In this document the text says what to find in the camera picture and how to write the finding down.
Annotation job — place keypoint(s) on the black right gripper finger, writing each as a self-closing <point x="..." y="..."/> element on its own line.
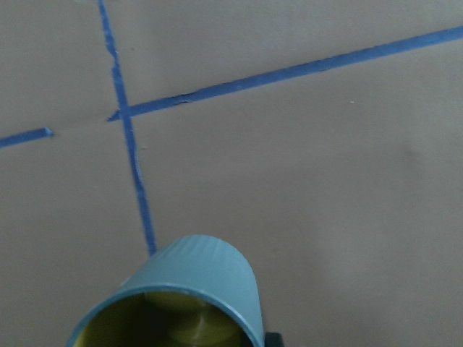
<point x="274" y="339"/>

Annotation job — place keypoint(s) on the teal mug with yellow interior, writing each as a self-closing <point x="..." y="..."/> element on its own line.
<point x="199" y="265"/>

